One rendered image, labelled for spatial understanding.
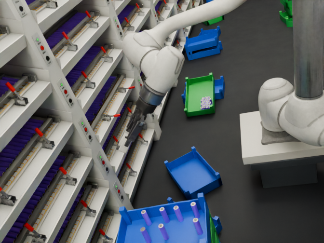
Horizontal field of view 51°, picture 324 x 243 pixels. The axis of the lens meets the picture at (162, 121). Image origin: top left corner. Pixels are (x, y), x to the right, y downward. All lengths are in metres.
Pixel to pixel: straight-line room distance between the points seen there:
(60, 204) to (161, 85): 0.59
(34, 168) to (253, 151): 0.94
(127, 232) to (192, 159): 0.90
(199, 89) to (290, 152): 1.12
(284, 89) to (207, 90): 1.07
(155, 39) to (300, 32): 0.50
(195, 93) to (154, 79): 1.34
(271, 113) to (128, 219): 0.75
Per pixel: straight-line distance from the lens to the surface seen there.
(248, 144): 1.67
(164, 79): 1.19
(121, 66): 2.05
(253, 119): 1.82
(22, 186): 1.22
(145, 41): 1.28
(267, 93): 1.53
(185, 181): 1.92
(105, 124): 1.70
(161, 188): 1.95
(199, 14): 1.29
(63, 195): 1.40
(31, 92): 1.32
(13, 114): 1.22
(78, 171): 1.48
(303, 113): 1.38
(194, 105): 2.46
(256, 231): 1.64
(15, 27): 1.32
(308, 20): 1.26
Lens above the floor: 1.30
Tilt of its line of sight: 32 degrees down
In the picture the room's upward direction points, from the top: 21 degrees counter-clockwise
